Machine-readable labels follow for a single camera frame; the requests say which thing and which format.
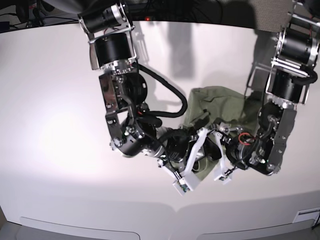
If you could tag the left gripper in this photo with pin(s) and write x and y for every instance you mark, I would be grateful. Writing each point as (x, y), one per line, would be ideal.
(234, 144)

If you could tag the sage green T-shirt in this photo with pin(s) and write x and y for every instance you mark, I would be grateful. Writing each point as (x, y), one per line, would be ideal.
(219, 106)

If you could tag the white label sticker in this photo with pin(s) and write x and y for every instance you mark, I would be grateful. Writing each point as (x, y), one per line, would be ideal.
(308, 214)

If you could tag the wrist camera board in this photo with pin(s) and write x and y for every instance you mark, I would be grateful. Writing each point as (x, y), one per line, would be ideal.
(185, 185)
(224, 178)

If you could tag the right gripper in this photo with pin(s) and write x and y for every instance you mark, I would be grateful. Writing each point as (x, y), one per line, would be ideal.
(185, 153)

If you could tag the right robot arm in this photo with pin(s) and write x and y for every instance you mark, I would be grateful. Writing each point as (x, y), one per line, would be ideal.
(133, 127)

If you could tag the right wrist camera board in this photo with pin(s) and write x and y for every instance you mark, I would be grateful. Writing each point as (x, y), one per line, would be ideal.
(185, 185)

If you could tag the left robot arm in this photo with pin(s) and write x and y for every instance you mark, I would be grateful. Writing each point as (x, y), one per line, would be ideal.
(291, 73)

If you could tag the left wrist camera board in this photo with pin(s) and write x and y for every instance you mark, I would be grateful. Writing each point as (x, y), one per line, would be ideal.
(224, 178)

